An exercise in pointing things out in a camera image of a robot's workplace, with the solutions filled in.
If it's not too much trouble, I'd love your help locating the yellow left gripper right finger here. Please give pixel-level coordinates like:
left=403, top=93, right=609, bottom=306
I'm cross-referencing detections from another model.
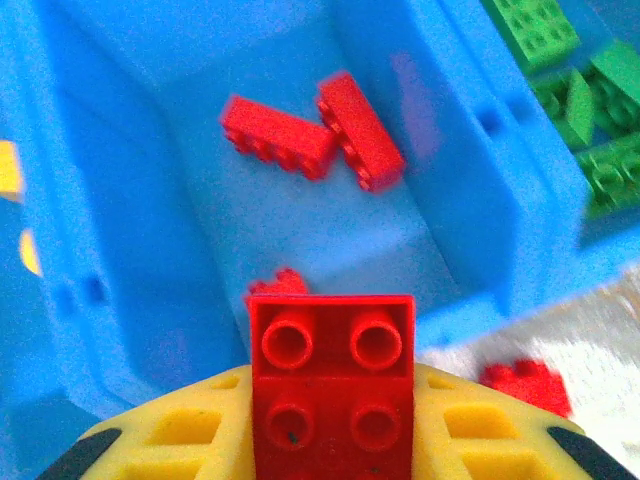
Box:
left=412, top=362, right=639, bottom=480

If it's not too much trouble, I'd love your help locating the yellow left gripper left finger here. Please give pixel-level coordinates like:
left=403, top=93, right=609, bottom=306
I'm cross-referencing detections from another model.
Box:
left=34, top=363, right=259, bottom=480

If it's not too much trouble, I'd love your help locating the small yellow lego brick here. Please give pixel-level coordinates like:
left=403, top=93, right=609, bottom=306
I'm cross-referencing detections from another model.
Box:
left=18, top=228, right=44, bottom=276

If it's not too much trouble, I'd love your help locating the green lego brick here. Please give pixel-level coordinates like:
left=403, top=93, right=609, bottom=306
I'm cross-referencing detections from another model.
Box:
left=589, top=39, right=640, bottom=131
left=574, top=132, right=640, bottom=221
left=482, top=0, right=582, bottom=74
left=529, top=67, right=599, bottom=151

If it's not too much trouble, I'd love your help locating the long red lego brick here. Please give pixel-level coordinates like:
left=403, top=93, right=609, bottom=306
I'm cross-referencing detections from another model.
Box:
left=218, top=94, right=339, bottom=182
left=315, top=70, right=407, bottom=195

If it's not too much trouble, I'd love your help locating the blue three-compartment plastic bin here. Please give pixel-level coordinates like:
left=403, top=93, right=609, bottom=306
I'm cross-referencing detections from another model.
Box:
left=0, top=0, right=640, bottom=451

